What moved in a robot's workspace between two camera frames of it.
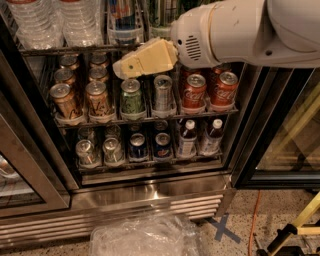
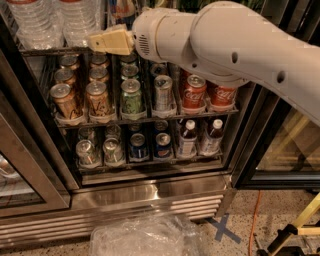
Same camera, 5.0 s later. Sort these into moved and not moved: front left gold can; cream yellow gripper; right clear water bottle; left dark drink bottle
Moved: cream yellow gripper
Not moved: right clear water bottle; left dark drink bottle; front left gold can
